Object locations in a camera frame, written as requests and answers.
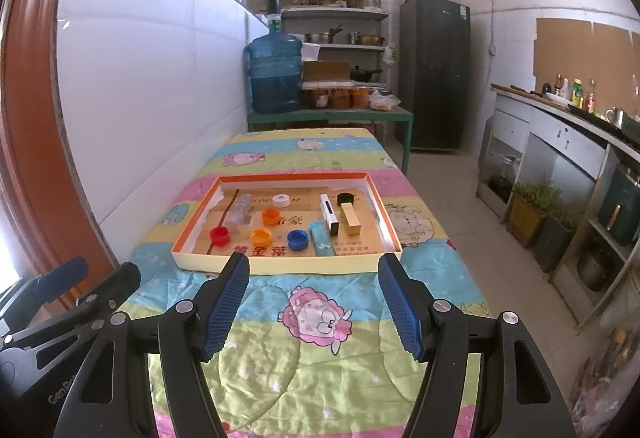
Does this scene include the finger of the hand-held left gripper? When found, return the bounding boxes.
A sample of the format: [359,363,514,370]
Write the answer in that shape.
[0,261,142,366]
[0,257,90,324]

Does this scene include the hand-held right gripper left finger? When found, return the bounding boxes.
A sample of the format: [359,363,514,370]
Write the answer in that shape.
[52,252,251,438]

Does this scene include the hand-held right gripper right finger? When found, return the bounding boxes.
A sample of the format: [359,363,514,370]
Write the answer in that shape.
[377,253,573,438]

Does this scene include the orange-rimmed shallow box tray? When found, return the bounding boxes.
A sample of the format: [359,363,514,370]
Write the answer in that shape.
[172,172,403,276]

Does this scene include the clear plastic case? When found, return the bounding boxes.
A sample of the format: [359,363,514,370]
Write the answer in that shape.
[226,194,253,231]

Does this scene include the gold rectangular box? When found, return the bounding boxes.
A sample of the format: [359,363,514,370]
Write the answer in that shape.
[340,203,363,236]

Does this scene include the light blue small tube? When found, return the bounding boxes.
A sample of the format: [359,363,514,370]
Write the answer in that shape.
[308,222,335,257]

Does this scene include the white black rectangular box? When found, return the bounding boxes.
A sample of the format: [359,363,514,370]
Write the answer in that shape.
[319,193,341,236]

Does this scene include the printed flattened cardboard carton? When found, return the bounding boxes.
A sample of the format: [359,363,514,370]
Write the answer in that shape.
[192,185,388,259]

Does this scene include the yellow planter with plant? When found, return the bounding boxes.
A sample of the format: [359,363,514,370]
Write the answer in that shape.
[507,178,561,249]

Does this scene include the large glass jug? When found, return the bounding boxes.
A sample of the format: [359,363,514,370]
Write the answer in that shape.
[489,157,521,204]

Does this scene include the dark green planter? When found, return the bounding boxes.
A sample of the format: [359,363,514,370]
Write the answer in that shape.
[532,213,581,273]

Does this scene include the round steel pot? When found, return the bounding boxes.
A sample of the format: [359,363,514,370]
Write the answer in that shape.
[575,248,613,293]

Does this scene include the green low table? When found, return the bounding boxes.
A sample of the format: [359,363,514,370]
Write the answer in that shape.
[248,107,415,169]

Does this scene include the clear plastic food bag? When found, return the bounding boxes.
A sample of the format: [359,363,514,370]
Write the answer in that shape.
[369,90,402,111]

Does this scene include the crumpled clear plastic bag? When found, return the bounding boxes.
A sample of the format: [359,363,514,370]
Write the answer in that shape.
[570,318,640,438]

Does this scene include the white kitchen counter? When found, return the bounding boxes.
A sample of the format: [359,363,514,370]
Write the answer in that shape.
[475,83,640,329]

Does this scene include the blue water jug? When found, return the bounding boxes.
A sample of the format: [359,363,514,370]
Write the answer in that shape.
[243,0,304,115]

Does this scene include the dark green appliance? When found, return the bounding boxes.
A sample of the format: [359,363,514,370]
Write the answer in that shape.
[597,165,640,246]

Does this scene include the dark grey refrigerator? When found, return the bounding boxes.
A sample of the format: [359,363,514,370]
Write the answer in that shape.
[397,0,472,153]

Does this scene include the brown cardboard box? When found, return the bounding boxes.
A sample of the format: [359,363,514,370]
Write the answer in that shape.
[303,61,351,82]

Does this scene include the steel cooking pot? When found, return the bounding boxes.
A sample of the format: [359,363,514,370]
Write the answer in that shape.
[304,29,343,44]

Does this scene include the black gas stove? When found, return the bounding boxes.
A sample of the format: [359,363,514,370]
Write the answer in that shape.
[620,115,640,144]

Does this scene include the white metal shelf unit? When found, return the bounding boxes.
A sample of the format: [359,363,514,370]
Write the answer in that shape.
[277,0,391,89]

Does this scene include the brown wooden door frame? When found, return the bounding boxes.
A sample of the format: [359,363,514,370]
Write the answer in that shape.
[0,0,117,309]

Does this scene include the cardboard sheets on wall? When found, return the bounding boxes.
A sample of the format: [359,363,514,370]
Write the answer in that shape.
[532,17,640,92]

